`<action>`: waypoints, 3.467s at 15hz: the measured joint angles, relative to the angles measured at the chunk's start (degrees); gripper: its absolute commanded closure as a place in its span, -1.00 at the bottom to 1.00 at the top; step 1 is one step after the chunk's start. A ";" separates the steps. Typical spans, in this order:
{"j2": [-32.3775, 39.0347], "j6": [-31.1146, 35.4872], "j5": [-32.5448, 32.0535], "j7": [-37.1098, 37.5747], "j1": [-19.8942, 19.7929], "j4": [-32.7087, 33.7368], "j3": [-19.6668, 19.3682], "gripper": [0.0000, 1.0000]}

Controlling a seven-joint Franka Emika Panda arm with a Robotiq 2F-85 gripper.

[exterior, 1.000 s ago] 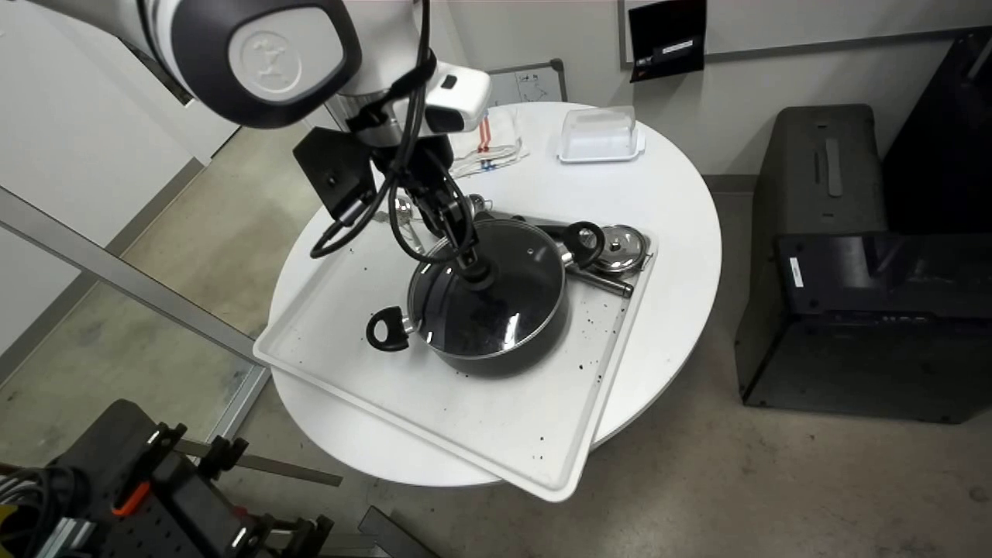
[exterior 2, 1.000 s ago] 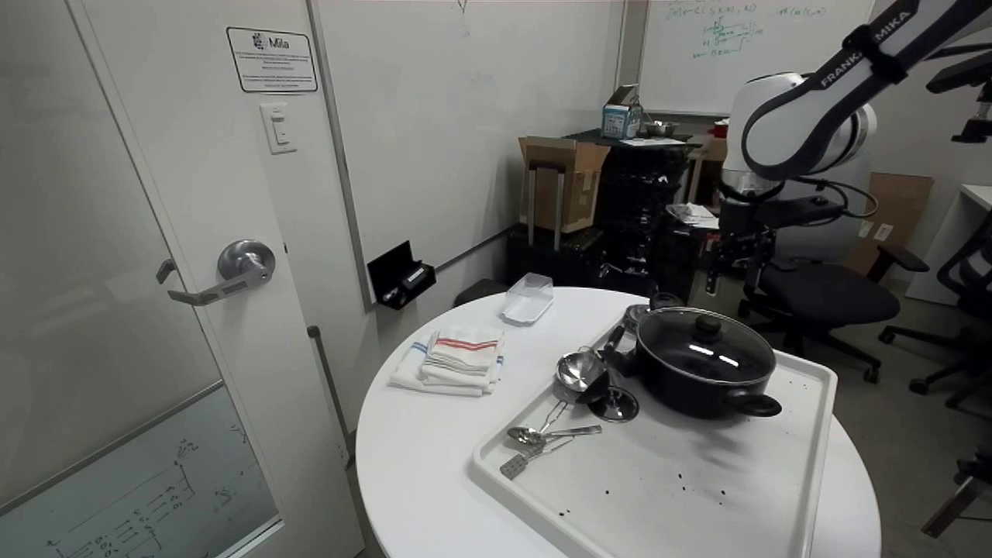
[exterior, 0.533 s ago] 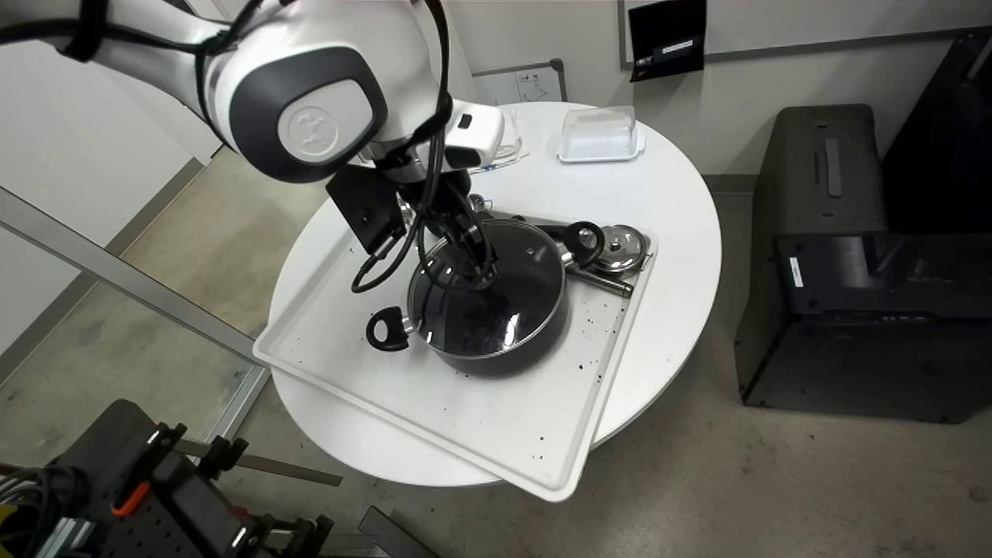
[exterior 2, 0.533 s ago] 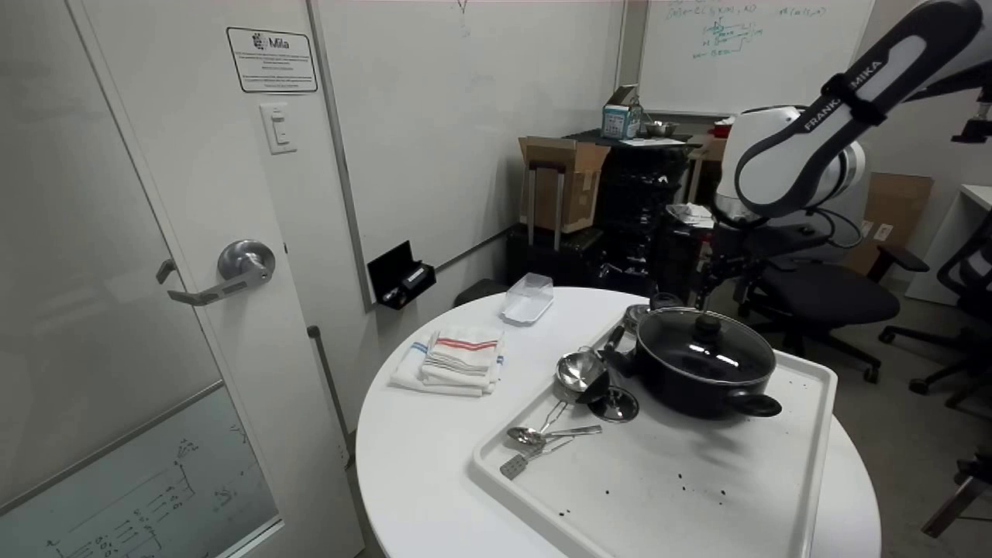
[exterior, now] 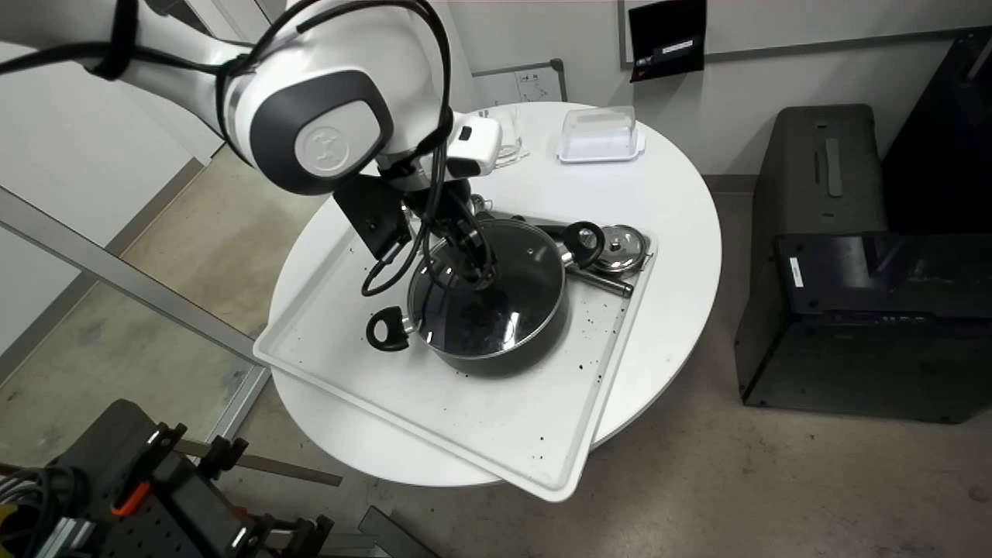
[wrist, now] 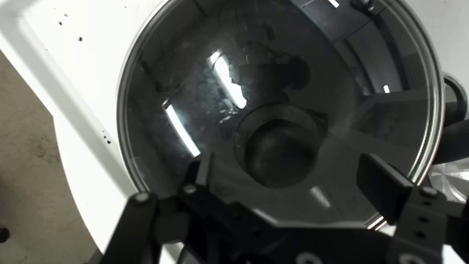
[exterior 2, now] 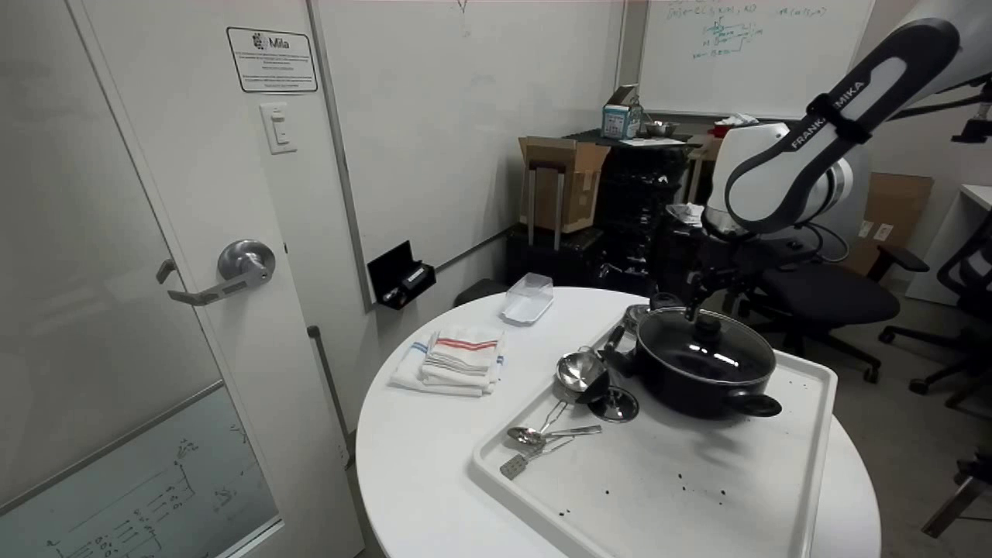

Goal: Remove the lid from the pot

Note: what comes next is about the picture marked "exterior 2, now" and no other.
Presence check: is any steel spoon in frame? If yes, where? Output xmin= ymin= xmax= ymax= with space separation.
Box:
xmin=502 ymin=417 xmax=606 ymax=452

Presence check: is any grey back office chair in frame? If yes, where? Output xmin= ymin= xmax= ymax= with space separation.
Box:
xmin=738 ymin=152 xmax=930 ymax=383

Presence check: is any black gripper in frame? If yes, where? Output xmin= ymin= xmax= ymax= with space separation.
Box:
xmin=648 ymin=201 xmax=763 ymax=323

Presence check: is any wooden shelf unit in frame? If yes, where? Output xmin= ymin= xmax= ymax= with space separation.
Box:
xmin=684 ymin=133 xmax=726 ymax=209

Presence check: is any flat brown cardboard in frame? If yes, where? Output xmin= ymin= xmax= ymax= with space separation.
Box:
xmin=842 ymin=171 xmax=938 ymax=280

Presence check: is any black marker holder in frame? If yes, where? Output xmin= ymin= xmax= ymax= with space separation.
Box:
xmin=366 ymin=238 xmax=442 ymax=312

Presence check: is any white door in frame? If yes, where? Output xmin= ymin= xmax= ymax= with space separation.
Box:
xmin=66 ymin=0 xmax=370 ymax=558

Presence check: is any black office chair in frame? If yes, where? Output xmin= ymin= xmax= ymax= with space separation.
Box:
xmin=878 ymin=214 xmax=992 ymax=398

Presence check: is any folded white cloth red stripe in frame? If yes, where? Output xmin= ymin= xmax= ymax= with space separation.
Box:
xmin=389 ymin=332 xmax=505 ymax=400

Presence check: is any steel ladle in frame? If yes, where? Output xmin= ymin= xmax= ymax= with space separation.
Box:
xmin=553 ymin=312 xmax=637 ymax=400

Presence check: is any black cooking pot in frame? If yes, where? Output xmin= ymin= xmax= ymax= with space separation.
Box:
xmin=617 ymin=302 xmax=785 ymax=420

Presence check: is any black chair base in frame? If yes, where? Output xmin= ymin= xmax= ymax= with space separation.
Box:
xmin=921 ymin=452 xmax=992 ymax=540

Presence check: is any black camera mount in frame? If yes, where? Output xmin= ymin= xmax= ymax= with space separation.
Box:
xmin=895 ymin=81 xmax=992 ymax=146

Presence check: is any teal tissue box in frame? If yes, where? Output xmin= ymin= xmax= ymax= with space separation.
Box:
xmin=603 ymin=83 xmax=644 ymax=142

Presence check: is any black cabinet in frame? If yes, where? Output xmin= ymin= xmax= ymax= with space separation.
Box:
xmin=597 ymin=133 xmax=695 ymax=298

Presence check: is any steel utensil flat handle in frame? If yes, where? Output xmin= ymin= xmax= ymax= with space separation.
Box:
xmin=500 ymin=400 xmax=575 ymax=479

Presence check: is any large wall whiteboard panel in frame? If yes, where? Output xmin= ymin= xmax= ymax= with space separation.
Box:
xmin=307 ymin=0 xmax=629 ymax=308

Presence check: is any open cardboard box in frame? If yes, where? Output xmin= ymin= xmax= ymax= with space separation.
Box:
xmin=517 ymin=133 xmax=613 ymax=238

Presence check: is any clear plastic container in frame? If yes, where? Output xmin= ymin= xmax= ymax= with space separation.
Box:
xmin=500 ymin=270 xmax=557 ymax=328

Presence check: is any white printed door sign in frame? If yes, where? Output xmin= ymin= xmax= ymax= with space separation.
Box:
xmin=225 ymin=25 xmax=323 ymax=95

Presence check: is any framed whiteboard with writing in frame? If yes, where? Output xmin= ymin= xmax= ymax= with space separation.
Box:
xmin=637 ymin=0 xmax=880 ymax=128

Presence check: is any white plastic tray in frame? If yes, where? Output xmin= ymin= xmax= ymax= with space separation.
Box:
xmin=465 ymin=344 xmax=842 ymax=558

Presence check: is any silver door lever handle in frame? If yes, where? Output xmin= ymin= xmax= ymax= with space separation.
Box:
xmin=154 ymin=238 xmax=281 ymax=309

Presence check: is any white light switch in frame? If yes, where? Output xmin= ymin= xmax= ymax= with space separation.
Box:
xmin=259 ymin=103 xmax=300 ymax=157

